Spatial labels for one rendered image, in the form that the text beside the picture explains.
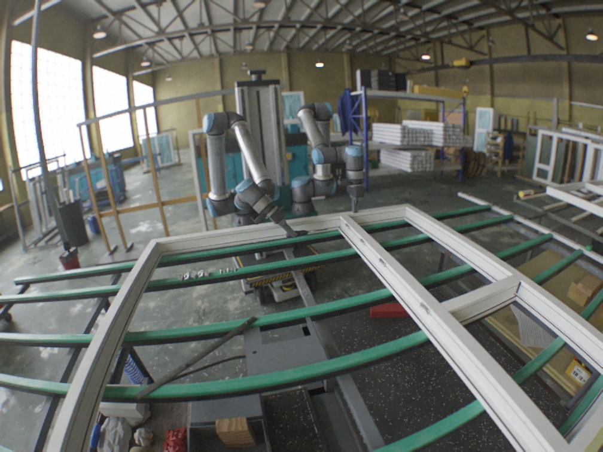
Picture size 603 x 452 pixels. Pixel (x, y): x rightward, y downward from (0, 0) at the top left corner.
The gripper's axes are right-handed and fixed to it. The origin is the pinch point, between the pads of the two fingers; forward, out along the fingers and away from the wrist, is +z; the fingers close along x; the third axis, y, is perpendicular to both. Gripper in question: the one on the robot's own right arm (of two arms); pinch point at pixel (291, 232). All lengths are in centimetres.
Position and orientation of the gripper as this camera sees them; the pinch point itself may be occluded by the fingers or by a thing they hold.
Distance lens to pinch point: 129.6
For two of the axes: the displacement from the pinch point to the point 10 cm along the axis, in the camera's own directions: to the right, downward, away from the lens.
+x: -1.7, -0.1, 9.9
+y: 7.0, -7.1, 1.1
